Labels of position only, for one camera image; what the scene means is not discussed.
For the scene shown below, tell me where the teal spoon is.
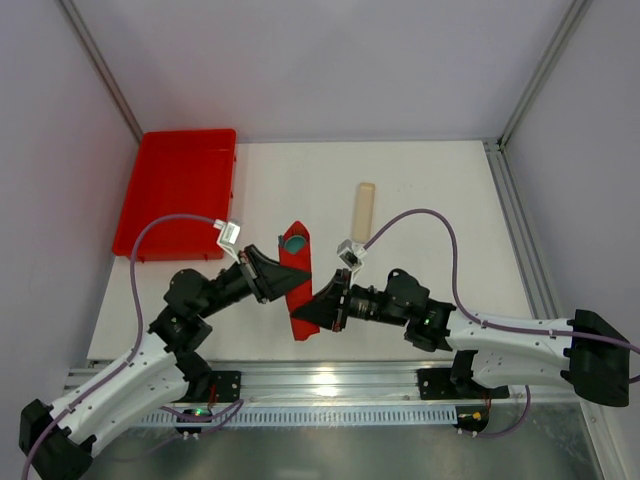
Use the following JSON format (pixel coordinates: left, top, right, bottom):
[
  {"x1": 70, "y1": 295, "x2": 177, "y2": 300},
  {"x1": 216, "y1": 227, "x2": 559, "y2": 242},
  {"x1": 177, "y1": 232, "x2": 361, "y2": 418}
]
[{"x1": 284, "y1": 235, "x2": 306, "y2": 255}]

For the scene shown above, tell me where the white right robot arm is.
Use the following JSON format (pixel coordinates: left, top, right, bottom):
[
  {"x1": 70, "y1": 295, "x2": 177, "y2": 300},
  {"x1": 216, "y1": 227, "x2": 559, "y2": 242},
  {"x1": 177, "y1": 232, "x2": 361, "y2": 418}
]
[{"x1": 293, "y1": 269, "x2": 631, "y2": 408}]

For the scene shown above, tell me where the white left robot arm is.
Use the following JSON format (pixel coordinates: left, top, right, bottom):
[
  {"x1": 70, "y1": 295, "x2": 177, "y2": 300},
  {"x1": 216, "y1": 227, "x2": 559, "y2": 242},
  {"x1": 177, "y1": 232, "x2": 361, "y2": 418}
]
[{"x1": 19, "y1": 245, "x2": 311, "y2": 479}]

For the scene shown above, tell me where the beige utensil holder tray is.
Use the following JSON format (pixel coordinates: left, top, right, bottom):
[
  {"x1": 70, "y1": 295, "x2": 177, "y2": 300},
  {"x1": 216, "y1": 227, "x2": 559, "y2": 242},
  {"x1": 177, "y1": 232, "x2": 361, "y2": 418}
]
[{"x1": 351, "y1": 182, "x2": 376, "y2": 244}]

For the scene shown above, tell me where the left black controller board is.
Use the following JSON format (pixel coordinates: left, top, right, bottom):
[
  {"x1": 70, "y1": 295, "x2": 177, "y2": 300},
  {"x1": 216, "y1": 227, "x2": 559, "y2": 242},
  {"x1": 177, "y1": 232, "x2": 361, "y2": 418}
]
[{"x1": 175, "y1": 408, "x2": 212, "y2": 439}]

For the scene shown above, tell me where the black controller board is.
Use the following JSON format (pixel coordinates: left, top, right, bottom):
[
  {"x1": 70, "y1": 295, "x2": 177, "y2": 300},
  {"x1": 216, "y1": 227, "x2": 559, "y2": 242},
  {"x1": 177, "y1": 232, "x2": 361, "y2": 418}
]
[
  {"x1": 175, "y1": 408, "x2": 212, "y2": 439},
  {"x1": 453, "y1": 406, "x2": 490, "y2": 436}
]

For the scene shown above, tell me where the red plastic tray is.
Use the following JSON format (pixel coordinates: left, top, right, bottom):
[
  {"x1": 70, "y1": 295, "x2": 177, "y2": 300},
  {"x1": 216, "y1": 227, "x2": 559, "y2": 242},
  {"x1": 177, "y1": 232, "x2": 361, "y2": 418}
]
[{"x1": 112, "y1": 128, "x2": 236, "y2": 262}]

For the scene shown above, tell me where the right black controller board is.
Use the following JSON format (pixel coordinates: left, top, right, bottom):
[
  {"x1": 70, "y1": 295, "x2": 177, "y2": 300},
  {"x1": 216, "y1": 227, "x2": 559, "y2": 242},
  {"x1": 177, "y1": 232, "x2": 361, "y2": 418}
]
[{"x1": 453, "y1": 406, "x2": 490, "y2": 436}]

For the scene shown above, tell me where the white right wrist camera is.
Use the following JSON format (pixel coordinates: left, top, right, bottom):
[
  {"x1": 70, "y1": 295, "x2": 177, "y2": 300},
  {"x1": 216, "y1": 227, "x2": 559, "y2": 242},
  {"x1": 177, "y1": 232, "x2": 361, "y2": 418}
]
[{"x1": 337, "y1": 239, "x2": 367, "y2": 283}]

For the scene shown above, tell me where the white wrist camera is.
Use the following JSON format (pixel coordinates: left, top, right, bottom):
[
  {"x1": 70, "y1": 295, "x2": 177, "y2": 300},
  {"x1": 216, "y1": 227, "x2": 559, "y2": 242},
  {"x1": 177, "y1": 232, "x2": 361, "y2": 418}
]
[
  {"x1": 214, "y1": 219, "x2": 241, "y2": 262},
  {"x1": 337, "y1": 239, "x2": 367, "y2": 283}
]

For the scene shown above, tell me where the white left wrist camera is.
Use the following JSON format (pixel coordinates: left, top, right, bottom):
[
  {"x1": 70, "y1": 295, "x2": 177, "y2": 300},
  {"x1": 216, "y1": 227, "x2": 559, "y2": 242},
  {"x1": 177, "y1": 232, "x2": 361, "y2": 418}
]
[{"x1": 214, "y1": 219, "x2": 241, "y2": 262}]

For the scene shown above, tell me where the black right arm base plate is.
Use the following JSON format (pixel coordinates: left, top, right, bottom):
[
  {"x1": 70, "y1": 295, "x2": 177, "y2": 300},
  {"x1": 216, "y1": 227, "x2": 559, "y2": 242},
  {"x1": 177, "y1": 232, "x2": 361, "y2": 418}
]
[{"x1": 416, "y1": 367, "x2": 510, "y2": 400}]

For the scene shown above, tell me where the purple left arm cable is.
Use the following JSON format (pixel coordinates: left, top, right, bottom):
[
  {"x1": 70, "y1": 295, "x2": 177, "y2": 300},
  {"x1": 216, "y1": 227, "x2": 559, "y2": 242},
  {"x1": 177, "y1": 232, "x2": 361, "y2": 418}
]
[{"x1": 20, "y1": 214, "x2": 246, "y2": 480}]

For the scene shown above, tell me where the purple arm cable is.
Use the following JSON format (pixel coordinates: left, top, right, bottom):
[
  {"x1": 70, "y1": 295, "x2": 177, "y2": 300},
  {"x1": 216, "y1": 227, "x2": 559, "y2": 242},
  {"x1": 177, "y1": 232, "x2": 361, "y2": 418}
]
[
  {"x1": 362, "y1": 208, "x2": 640, "y2": 439},
  {"x1": 20, "y1": 214, "x2": 246, "y2": 480}
]

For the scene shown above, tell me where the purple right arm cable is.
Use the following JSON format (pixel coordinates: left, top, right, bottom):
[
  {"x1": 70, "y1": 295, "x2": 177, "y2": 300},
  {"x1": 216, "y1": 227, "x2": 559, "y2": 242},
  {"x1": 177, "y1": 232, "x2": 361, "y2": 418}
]
[{"x1": 362, "y1": 208, "x2": 640, "y2": 439}]

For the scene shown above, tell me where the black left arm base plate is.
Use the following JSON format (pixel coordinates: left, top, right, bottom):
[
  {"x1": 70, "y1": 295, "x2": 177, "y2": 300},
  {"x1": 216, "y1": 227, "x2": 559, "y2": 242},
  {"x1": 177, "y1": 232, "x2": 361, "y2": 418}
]
[{"x1": 198, "y1": 370, "x2": 242, "y2": 404}]

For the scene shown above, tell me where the aluminium front rail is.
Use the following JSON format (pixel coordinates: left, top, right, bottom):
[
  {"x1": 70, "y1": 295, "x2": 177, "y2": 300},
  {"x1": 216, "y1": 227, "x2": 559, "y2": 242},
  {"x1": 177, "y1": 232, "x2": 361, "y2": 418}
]
[{"x1": 58, "y1": 358, "x2": 609, "y2": 409}]

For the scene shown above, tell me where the aluminium rail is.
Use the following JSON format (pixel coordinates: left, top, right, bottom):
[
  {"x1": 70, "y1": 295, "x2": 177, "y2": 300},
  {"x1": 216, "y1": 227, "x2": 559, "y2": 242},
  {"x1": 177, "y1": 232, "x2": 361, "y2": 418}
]
[
  {"x1": 58, "y1": 358, "x2": 609, "y2": 409},
  {"x1": 482, "y1": 138, "x2": 564, "y2": 319}
]

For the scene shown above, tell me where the white slotted cable duct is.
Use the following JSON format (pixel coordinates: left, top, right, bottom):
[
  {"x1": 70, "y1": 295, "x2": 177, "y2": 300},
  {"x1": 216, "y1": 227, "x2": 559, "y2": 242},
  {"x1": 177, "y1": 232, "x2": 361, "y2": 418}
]
[{"x1": 138, "y1": 404, "x2": 458, "y2": 428}]

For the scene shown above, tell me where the aluminium right side rail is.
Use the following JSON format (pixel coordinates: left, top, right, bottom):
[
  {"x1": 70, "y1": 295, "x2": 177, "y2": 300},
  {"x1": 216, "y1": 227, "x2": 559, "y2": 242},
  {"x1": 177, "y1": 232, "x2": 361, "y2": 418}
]
[{"x1": 482, "y1": 138, "x2": 564, "y2": 319}]

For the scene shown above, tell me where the left aluminium corner post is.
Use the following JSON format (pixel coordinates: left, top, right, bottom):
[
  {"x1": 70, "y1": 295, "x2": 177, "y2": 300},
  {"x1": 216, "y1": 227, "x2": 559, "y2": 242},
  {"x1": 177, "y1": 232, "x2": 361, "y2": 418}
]
[{"x1": 55, "y1": 0, "x2": 144, "y2": 144}]

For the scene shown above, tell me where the aluminium corner post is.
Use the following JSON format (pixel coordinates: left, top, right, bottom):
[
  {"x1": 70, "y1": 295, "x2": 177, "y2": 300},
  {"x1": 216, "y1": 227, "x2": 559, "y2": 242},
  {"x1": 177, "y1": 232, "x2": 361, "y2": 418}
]
[
  {"x1": 498, "y1": 0, "x2": 592, "y2": 149},
  {"x1": 55, "y1": 0, "x2": 144, "y2": 144}
]

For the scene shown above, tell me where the right aluminium corner post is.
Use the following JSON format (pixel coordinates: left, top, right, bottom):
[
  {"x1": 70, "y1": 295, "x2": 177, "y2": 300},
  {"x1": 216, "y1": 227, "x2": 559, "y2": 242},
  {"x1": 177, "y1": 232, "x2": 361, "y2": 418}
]
[{"x1": 498, "y1": 0, "x2": 592, "y2": 149}]

